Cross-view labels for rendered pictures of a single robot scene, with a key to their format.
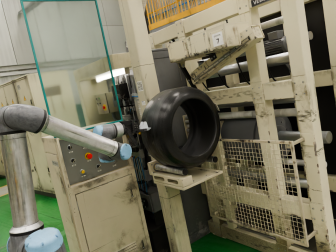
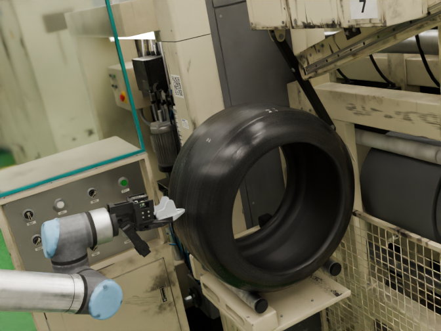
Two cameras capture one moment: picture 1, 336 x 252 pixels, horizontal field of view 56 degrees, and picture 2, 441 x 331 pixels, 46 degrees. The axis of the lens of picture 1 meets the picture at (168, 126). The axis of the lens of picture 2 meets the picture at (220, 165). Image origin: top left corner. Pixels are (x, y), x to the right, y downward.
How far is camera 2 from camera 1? 0.85 m
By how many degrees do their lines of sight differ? 15
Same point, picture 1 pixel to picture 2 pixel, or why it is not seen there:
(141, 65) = (179, 42)
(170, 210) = not seen: outside the picture
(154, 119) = (192, 196)
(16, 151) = not seen: outside the picture
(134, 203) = (169, 312)
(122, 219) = not seen: outside the picture
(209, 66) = (340, 48)
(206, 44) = (333, 8)
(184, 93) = (267, 133)
